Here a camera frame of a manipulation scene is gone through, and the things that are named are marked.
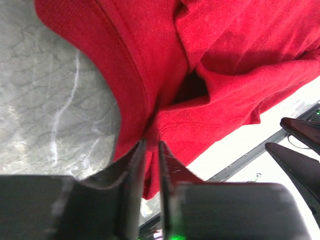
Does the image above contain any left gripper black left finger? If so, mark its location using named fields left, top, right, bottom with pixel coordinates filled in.
left=0, top=140, right=146, bottom=240

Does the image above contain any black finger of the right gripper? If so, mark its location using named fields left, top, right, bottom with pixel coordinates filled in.
left=280, top=117, right=320, bottom=147
left=265, top=142, right=320, bottom=215

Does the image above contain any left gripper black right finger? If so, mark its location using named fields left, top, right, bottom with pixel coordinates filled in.
left=159, top=142, right=312, bottom=240

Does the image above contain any red t shirt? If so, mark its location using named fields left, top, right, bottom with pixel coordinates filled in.
left=35, top=0, right=320, bottom=200

